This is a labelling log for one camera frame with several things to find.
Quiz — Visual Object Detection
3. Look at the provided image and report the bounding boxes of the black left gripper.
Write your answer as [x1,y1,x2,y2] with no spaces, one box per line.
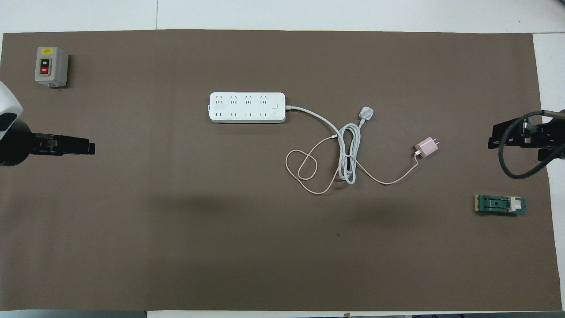
[0,119,95,167]

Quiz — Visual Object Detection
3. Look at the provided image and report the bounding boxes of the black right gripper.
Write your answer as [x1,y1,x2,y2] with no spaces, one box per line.
[488,117,565,162]

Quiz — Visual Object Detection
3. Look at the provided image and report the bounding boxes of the pink charger adapter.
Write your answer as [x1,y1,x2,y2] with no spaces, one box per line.
[414,137,439,159]

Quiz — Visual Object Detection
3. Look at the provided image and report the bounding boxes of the pink charging cable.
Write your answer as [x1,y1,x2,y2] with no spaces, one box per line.
[285,136,420,195]

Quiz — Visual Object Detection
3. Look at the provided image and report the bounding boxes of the white power strip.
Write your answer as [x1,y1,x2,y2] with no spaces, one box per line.
[208,92,286,124]

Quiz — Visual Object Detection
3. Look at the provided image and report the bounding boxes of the brown table mat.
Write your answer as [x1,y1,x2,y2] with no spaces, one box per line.
[0,30,557,311]

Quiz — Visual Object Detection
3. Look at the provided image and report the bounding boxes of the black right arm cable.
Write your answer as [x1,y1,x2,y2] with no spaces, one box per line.
[498,110,565,179]

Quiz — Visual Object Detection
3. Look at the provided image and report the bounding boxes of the green knife switch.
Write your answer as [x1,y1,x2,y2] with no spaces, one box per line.
[474,194,527,216]

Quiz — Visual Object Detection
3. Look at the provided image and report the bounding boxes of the grey on-off switch box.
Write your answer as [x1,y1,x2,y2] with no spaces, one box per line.
[34,46,70,88]

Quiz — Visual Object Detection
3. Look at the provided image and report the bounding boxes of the white power strip cord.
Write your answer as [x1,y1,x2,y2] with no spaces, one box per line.
[285,105,375,185]

